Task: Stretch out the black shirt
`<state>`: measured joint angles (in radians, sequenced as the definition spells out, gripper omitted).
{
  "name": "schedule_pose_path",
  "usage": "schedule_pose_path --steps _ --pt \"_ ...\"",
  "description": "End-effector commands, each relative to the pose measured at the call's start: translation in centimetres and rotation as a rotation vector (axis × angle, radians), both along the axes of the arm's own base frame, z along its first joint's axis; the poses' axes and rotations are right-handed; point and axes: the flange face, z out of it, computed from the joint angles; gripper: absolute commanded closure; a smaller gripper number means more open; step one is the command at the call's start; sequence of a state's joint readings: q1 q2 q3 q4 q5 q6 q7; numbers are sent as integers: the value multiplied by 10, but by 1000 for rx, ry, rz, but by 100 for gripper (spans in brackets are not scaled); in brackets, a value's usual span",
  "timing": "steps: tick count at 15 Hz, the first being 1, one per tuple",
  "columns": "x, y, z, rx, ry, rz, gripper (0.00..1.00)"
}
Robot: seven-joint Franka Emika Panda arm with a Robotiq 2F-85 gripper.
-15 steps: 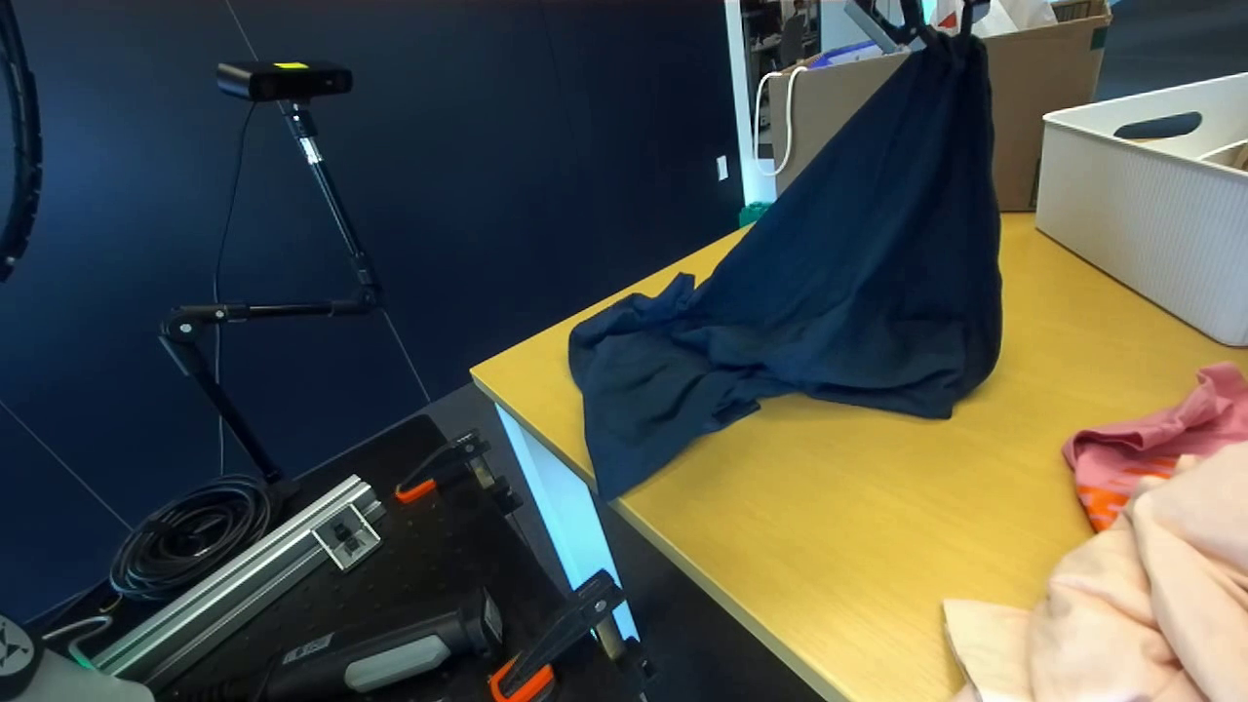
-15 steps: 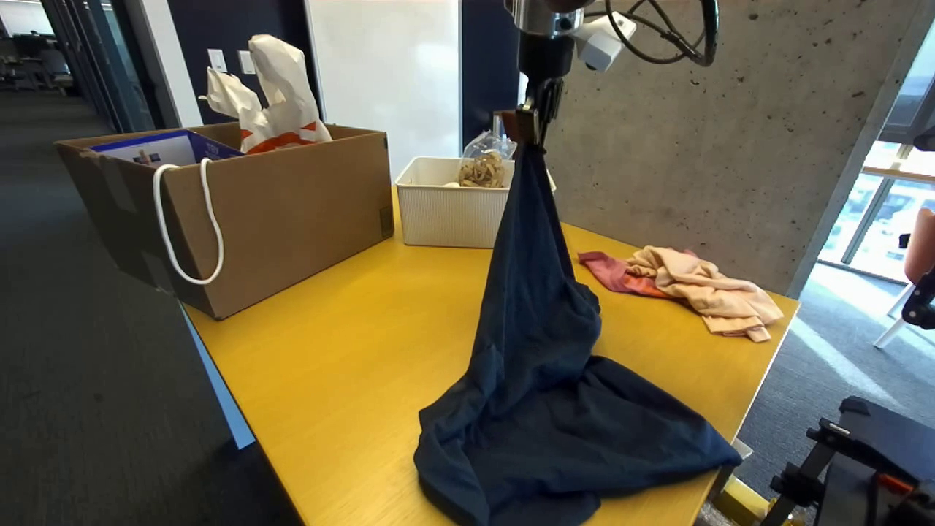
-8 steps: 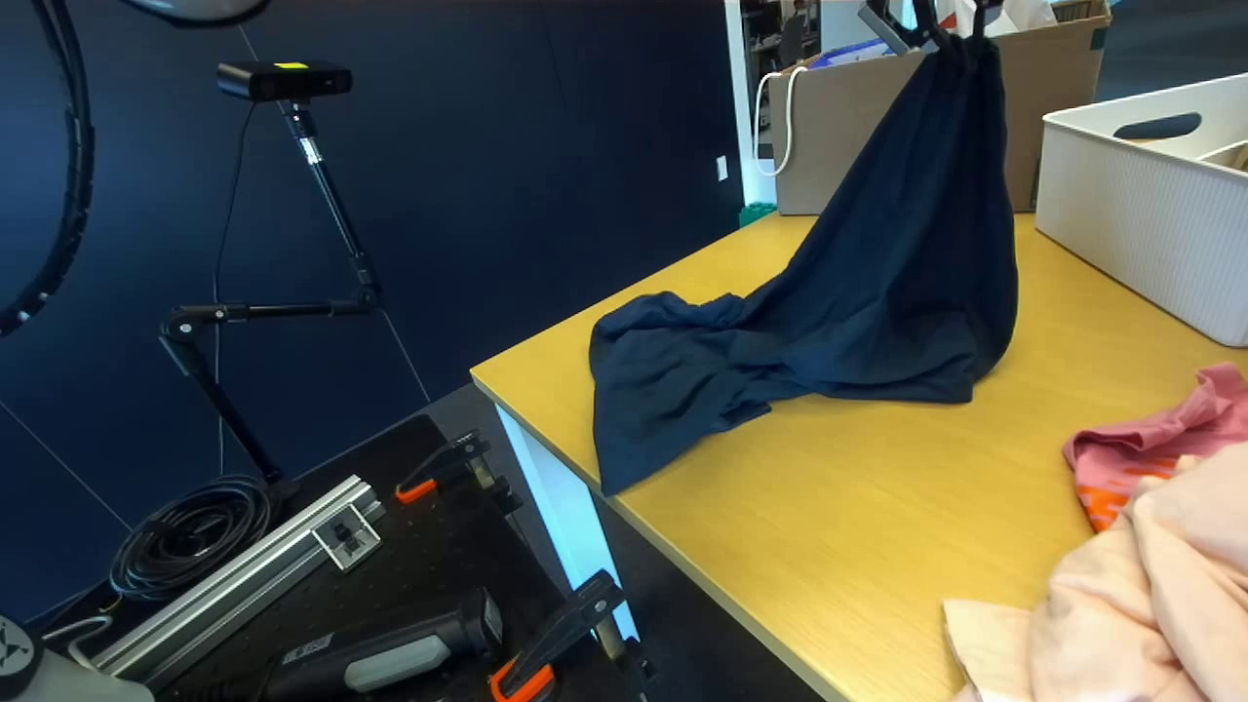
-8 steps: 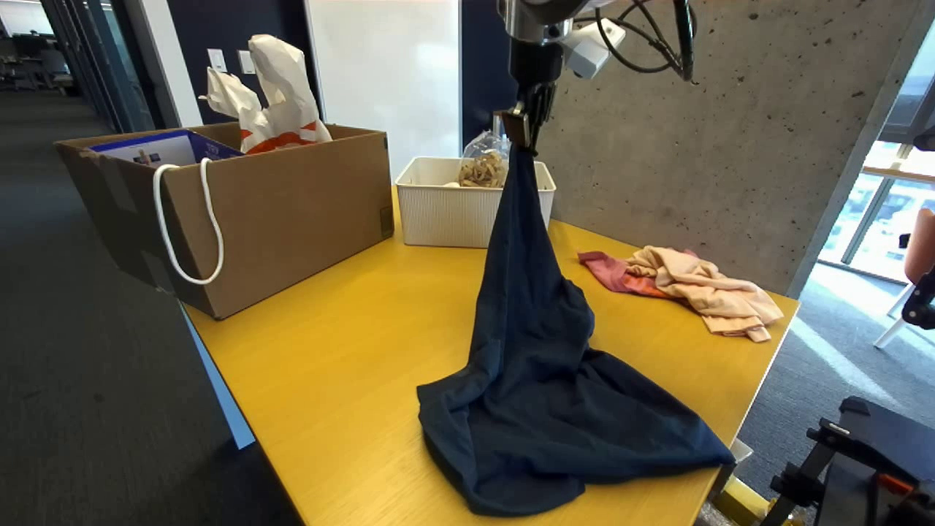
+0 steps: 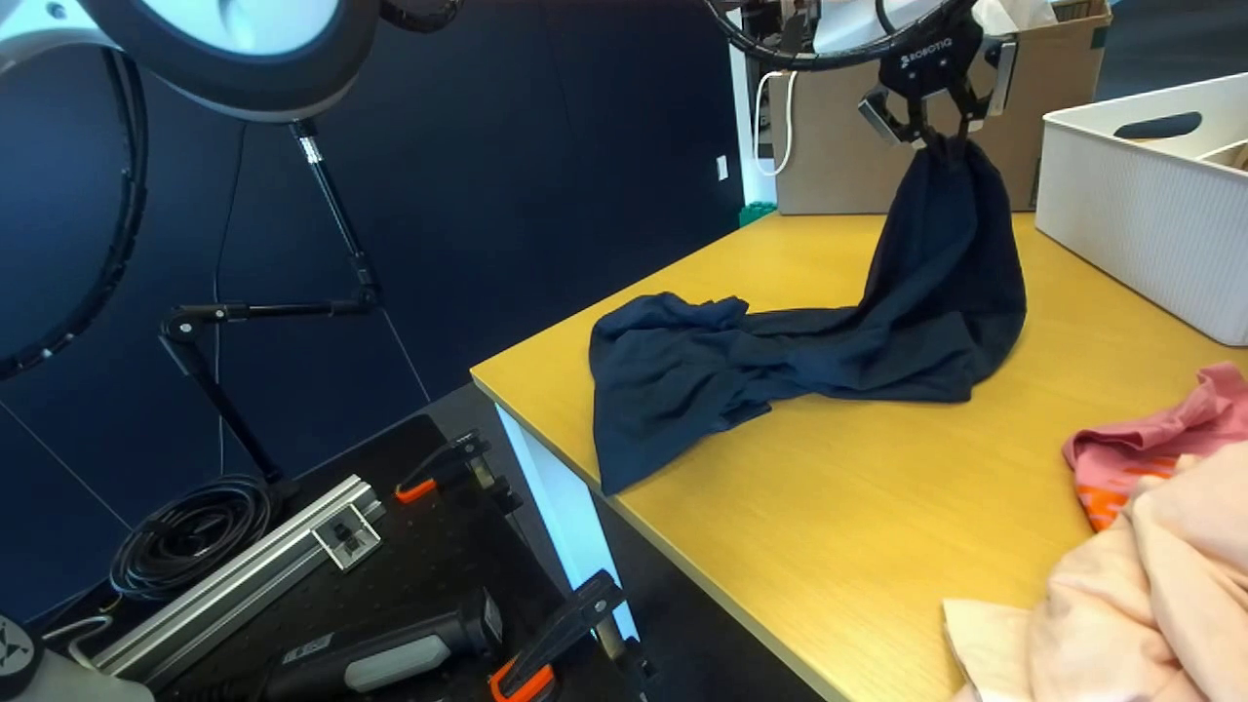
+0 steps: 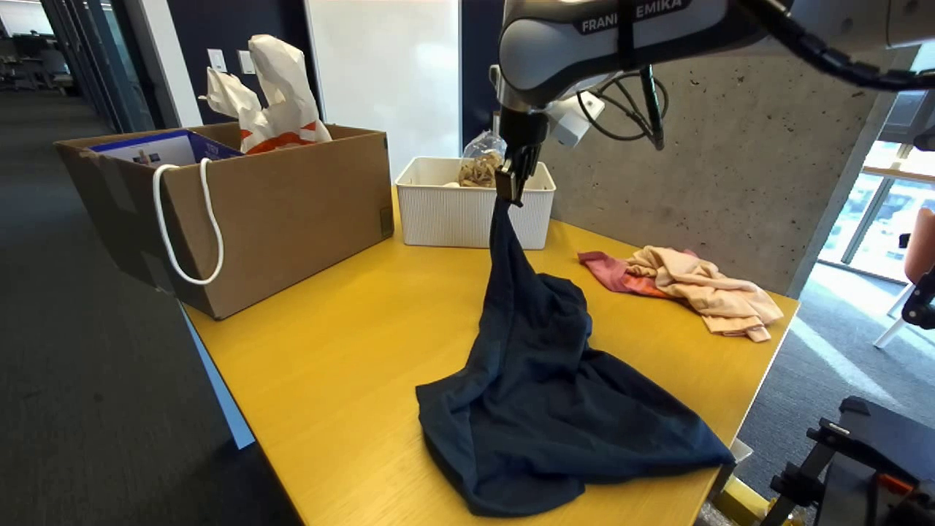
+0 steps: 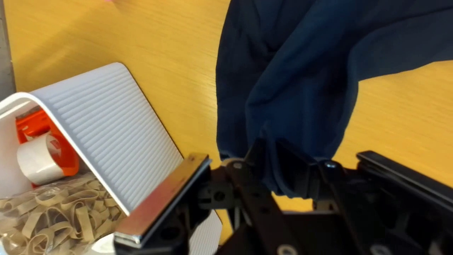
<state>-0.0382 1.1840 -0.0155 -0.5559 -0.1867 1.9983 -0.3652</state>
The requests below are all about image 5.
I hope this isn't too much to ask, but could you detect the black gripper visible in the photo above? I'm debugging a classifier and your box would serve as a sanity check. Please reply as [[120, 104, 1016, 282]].
[[855, 13, 1025, 147]]

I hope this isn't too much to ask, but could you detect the black shirt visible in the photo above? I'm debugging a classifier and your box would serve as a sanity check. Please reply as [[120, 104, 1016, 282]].
[[586, 130, 1029, 499]]

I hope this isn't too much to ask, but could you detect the white plastic bin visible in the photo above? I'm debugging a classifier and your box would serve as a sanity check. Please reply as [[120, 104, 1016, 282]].
[[1034, 72, 1248, 352]]

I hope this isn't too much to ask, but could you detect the red orange cloth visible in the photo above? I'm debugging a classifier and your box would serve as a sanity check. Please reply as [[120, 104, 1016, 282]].
[[1060, 361, 1248, 536]]

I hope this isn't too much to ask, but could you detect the peach cloth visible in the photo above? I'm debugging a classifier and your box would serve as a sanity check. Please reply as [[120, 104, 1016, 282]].
[[941, 441, 1248, 702]]

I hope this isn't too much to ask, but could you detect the white blue table leg panel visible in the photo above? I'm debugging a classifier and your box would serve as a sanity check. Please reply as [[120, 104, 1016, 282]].
[[486, 394, 647, 649]]

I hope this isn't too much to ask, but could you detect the black clamp orange tip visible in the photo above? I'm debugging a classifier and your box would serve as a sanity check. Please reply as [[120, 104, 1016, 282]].
[[384, 428, 521, 515], [480, 567, 656, 702]]

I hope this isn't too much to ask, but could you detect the black grey power tool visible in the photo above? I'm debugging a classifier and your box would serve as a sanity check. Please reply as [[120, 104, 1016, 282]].
[[250, 592, 509, 702]]

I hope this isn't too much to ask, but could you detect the black corrugated conduit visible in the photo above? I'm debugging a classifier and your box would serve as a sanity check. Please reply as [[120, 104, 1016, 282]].
[[0, 51, 146, 382]]

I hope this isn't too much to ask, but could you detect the aluminium extrusion bar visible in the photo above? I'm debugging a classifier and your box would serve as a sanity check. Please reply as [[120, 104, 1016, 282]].
[[80, 472, 389, 683]]

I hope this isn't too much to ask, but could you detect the white grey plastic device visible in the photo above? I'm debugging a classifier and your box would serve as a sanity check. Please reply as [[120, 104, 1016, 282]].
[[0, 611, 159, 702]]

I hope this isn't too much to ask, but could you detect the black articulated camera stand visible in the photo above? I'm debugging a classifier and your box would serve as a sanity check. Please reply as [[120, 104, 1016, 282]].
[[154, 116, 384, 491]]

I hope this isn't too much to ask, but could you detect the black coiled cable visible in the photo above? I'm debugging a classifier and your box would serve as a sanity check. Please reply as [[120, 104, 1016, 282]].
[[106, 472, 284, 605]]

